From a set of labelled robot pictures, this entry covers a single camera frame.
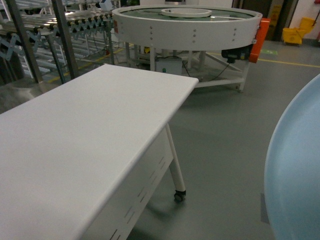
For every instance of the white round turntable machine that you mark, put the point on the white round turntable machine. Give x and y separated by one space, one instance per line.
214 43

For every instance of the grey control box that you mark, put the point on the grey control box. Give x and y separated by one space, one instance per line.
169 65

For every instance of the white table leg with caster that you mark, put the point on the white table leg with caster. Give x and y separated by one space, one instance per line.
175 170

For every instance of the orange motor guard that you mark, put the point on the orange motor guard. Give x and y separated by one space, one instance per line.
259 39

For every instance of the light blue round tray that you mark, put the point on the light blue round tray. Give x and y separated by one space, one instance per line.
292 168

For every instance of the yellow mop bucket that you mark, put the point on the yellow mop bucket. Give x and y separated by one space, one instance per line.
296 35

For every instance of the metal roller conveyor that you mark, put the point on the metal roller conveyor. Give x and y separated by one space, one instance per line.
90 33

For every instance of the yellow wet floor sign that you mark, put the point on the yellow wet floor sign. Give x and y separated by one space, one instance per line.
274 15

